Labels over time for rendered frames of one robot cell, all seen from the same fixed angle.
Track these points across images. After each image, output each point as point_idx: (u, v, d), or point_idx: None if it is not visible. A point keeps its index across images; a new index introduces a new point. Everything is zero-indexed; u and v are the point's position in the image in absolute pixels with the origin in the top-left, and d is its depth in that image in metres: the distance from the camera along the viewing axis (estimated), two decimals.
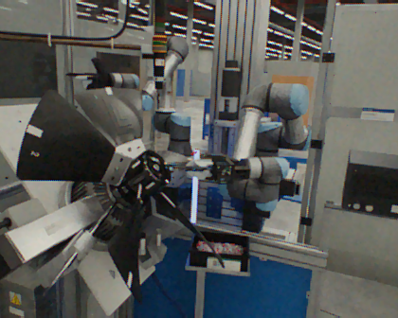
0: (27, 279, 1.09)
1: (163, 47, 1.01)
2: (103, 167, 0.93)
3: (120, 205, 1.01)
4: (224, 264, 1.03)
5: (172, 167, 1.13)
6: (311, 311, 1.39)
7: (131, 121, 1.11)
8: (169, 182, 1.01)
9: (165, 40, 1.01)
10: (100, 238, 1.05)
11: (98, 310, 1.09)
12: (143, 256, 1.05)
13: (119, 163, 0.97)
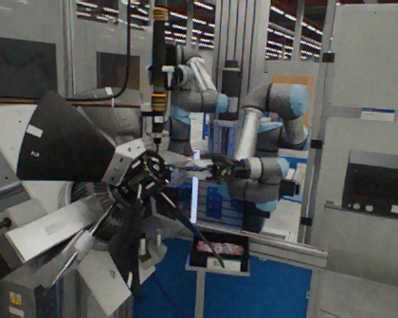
0: (27, 279, 1.09)
1: (162, 106, 1.05)
2: (103, 167, 0.93)
3: (120, 205, 1.01)
4: (224, 264, 1.03)
5: (172, 167, 1.13)
6: (311, 311, 1.39)
7: (131, 121, 1.11)
8: (169, 182, 1.01)
9: (163, 98, 1.05)
10: (100, 238, 1.05)
11: (98, 310, 1.09)
12: (143, 256, 1.05)
13: (119, 163, 0.97)
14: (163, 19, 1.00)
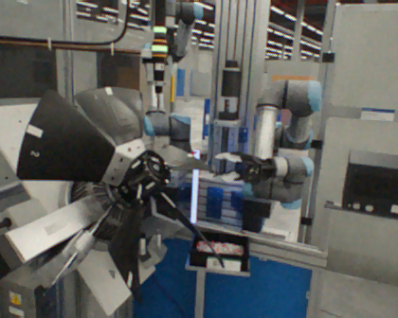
0: (27, 279, 1.09)
1: (163, 52, 1.02)
2: (103, 167, 0.93)
3: (120, 205, 1.01)
4: (224, 264, 1.03)
5: (173, 170, 1.13)
6: (311, 311, 1.39)
7: (131, 121, 1.11)
8: (169, 182, 1.01)
9: (165, 44, 1.02)
10: (100, 238, 1.05)
11: (98, 310, 1.09)
12: (143, 256, 1.05)
13: (119, 163, 0.97)
14: None
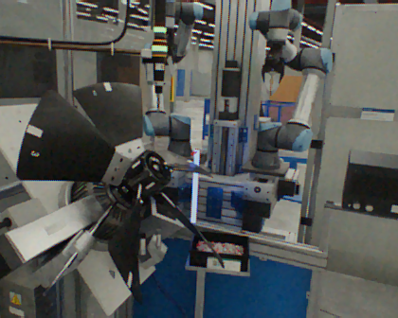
0: (27, 279, 1.09)
1: (163, 52, 1.02)
2: (122, 139, 1.07)
3: None
4: (115, 260, 0.72)
5: (175, 207, 1.03)
6: (311, 311, 1.39)
7: (180, 167, 1.19)
8: (153, 177, 0.96)
9: (165, 44, 1.02)
10: (100, 238, 1.05)
11: (98, 310, 1.09)
12: (143, 256, 1.05)
13: (135, 150, 1.07)
14: None
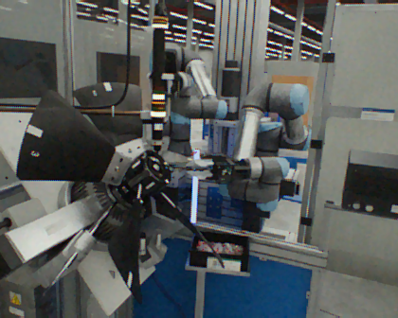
0: (27, 279, 1.09)
1: (161, 114, 1.06)
2: (122, 139, 1.07)
3: None
4: (115, 260, 0.72)
5: (175, 207, 1.03)
6: (311, 311, 1.39)
7: (180, 164, 1.19)
8: (153, 177, 0.96)
9: (163, 106, 1.06)
10: (100, 238, 1.05)
11: (98, 310, 1.09)
12: (143, 256, 1.05)
13: (135, 150, 1.07)
14: (163, 27, 1.00)
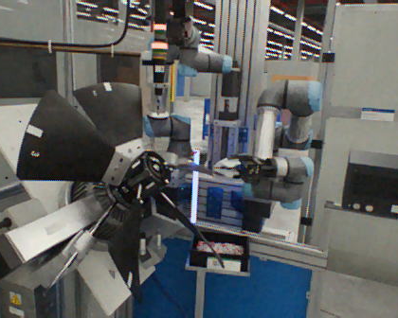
0: (27, 279, 1.09)
1: (163, 54, 1.02)
2: (122, 139, 1.07)
3: None
4: (115, 260, 0.72)
5: (175, 207, 1.03)
6: (311, 311, 1.39)
7: (180, 166, 1.19)
8: (153, 177, 0.96)
9: (165, 46, 1.02)
10: (100, 238, 1.05)
11: (98, 310, 1.09)
12: (143, 256, 1.05)
13: (135, 150, 1.07)
14: None
